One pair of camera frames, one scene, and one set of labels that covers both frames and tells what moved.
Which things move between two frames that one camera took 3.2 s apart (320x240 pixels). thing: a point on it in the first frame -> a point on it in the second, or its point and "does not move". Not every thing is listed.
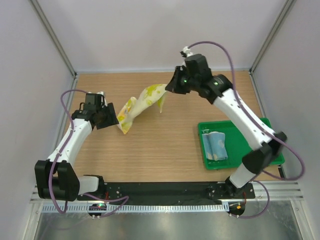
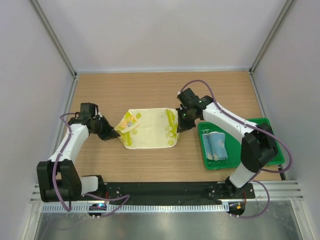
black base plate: (162, 193) does not move
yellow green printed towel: (151, 94) -> (149, 128)
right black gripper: (174, 87) -> (183, 125)
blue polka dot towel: (215, 145) does not move
